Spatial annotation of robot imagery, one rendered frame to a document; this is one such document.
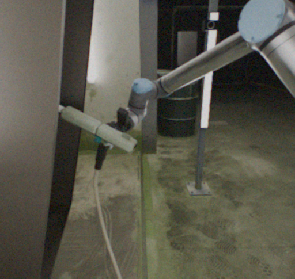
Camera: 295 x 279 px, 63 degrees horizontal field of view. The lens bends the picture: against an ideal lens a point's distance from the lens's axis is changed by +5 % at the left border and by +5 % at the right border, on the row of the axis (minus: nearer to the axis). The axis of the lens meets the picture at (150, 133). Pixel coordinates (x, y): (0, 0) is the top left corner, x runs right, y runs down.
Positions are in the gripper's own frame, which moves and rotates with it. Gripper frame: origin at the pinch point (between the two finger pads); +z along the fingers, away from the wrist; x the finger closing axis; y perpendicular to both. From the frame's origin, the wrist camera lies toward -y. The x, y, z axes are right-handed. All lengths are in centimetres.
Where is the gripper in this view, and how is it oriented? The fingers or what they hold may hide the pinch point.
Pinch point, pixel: (103, 140)
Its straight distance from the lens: 91.4
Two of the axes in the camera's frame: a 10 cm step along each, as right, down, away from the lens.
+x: -8.8, -4.6, 1.2
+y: -3.3, 7.7, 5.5
